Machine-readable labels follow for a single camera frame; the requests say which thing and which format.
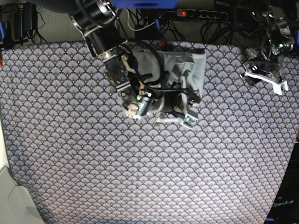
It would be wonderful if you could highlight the white cable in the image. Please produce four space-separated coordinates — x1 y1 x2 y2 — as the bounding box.
127 9 157 32

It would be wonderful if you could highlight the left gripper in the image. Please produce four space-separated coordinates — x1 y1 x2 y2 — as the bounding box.
240 57 283 85

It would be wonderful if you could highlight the fan-patterned table cloth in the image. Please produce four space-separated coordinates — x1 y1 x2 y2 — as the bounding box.
0 42 299 224

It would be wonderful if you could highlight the light grey T-shirt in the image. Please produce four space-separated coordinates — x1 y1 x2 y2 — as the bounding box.
133 50 207 104

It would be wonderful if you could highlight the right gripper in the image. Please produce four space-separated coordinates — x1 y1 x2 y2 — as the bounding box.
121 75 199 123

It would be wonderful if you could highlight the black power adapter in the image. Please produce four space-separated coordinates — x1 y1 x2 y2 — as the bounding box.
14 2 38 40

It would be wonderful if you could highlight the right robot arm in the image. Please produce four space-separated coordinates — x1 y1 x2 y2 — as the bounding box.
36 0 204 127

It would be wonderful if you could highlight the black power strip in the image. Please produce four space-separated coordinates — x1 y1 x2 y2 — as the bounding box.
176 8 229 21

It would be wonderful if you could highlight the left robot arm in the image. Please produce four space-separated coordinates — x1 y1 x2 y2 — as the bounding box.
241 0 295 86

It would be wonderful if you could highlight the red black table clamp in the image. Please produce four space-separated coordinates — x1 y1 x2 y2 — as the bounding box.
158 42 168 51

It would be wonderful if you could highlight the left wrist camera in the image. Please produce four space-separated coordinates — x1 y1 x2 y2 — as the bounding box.
244 71 289 95

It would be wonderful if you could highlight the blue box overhead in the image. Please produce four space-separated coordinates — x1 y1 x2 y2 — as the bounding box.
112 0 178 9

